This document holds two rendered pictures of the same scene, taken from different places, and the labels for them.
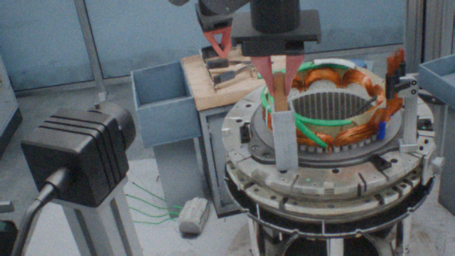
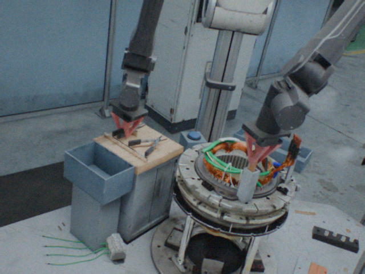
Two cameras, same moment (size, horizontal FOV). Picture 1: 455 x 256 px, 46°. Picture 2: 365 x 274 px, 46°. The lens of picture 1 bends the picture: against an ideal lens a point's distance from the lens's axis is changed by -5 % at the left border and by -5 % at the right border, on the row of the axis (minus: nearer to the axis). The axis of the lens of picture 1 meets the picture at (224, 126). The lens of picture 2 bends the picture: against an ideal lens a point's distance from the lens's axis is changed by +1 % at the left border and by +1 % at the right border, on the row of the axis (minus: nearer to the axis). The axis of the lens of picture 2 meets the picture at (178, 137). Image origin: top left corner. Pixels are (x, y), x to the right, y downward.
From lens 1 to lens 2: 0.74 m
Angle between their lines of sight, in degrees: 41
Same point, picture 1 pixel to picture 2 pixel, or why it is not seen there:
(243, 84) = (155, 154)
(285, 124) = (255, 178)
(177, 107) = (126, 174)
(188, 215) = (118, 246)
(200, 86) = (130, 158)
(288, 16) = not seen: hidden behind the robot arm
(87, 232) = not seen: outside the picture
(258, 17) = (271, 127)
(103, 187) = not seen: outside the picture
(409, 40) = (206, 117)
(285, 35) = (280, 135)
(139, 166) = (36, 222)
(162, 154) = (104, 208)
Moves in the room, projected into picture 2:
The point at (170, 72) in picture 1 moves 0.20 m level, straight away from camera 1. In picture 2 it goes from (88, 149) to (48, 121)
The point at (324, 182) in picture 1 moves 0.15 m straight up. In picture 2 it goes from (269, 205) to (286, 153)
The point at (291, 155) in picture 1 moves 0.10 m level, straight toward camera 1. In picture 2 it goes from (251, 193) to (281, 218)
